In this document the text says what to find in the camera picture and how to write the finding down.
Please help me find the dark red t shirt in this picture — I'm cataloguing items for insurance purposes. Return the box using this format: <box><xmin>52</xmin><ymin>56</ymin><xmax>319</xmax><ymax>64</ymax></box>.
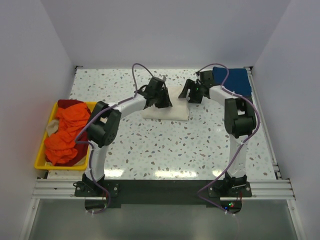
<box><xmin>57</xmin><ymin>99</ymin><xmax>83</xmax><ymax>110</ymax></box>

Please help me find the aluminium frame rail front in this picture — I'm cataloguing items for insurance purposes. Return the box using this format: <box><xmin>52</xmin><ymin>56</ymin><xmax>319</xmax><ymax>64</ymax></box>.
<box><xmin>31</xmin><ymin>179</ymin><xmax>296</xmax><ymax>200</ymax></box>

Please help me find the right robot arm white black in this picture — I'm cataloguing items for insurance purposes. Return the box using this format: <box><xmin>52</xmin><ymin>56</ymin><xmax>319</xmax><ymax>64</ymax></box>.
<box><xmin>178</xmin><ymin>70</ymin><xmax>260</xmax><ymax>197</ymax></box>

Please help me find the purple cable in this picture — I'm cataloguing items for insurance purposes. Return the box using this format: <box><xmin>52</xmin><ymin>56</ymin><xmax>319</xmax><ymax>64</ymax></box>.
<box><xmin>74</xmin><ymin>62</ymin><xmax>156</xmax><ymax>215</ymax></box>
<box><xmin>196</xmin><ymin>62</ymin><xmax>261</xmax><ymax>210</ymax></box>

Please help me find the cream white t shirt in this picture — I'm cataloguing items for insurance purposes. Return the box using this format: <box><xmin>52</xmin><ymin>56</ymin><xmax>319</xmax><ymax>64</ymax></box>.
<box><xmin>140</xmin><ymin>86</ymin><xmax>189</xmax><ymax>121</ymax></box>

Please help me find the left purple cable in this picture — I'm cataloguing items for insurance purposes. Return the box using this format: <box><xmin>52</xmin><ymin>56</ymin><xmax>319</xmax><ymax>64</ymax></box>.
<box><xmin>74</xmin><ymin>62</ymin><xmax>156</xmax><ymax>215</ymax></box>

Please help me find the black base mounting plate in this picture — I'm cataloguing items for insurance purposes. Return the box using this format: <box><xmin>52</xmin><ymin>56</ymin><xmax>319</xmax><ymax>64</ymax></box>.
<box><xmin>73</xmin><ymin>179</ymin><xmax>253</xmax><ymax>212</ymax></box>

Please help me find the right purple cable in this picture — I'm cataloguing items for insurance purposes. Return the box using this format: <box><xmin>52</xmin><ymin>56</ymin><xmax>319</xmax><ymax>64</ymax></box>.
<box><xmin>196</xmin><ymin>62</ymin><xmax>261</xmax><ymax>210</ymax></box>

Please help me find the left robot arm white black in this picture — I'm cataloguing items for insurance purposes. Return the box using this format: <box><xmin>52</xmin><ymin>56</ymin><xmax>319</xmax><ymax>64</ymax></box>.
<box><xmin>74</xmin><ymin>77</ymin><xmax>172</xmax><ymax>198</ymax></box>

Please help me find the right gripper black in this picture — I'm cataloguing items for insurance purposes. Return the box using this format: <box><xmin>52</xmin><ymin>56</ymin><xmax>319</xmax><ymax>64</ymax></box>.
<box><xmin>178</xmin><ymin>79</ymin><xmax>204</xmax><ymax>105</ymax></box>

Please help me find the folded blue t shirt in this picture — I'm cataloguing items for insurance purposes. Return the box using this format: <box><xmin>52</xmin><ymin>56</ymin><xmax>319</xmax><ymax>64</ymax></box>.
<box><xmin>212</xmin><ymin>66</ymin><xmax>252</xmax><ymax>97</ymax></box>

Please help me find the orange t shirt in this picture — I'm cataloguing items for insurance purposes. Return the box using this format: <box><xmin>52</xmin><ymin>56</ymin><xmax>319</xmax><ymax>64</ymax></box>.
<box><xmin>44</xmin><ymin>102</ymin><xmax>91</xmax><ymax>167</ymax></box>

